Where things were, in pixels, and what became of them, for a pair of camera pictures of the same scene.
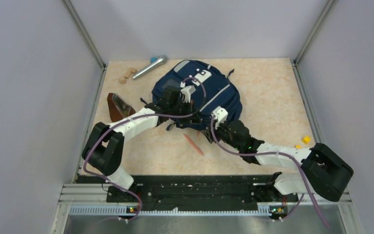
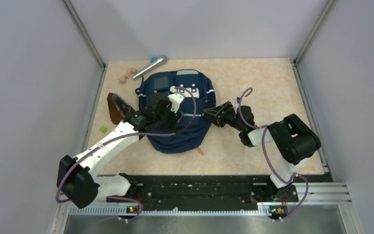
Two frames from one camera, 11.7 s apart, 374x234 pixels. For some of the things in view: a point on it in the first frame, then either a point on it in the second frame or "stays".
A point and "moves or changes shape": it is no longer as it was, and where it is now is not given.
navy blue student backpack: [215, 88] moves or changes shape
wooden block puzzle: [122, 80] stays
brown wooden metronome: [118, 109] stays
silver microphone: [160, 61] stays
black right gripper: [208, 133] → [217, 114]
